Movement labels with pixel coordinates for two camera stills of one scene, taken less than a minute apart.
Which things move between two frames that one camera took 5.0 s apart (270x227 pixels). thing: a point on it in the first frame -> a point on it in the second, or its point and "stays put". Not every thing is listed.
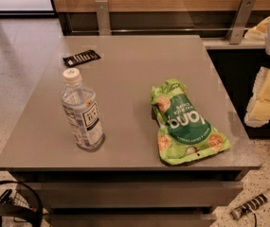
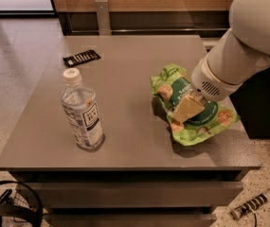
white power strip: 255,202 stays put
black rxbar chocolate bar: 81,58 stays put
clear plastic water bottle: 80,103 stays put
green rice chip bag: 183,132 -> 174,82
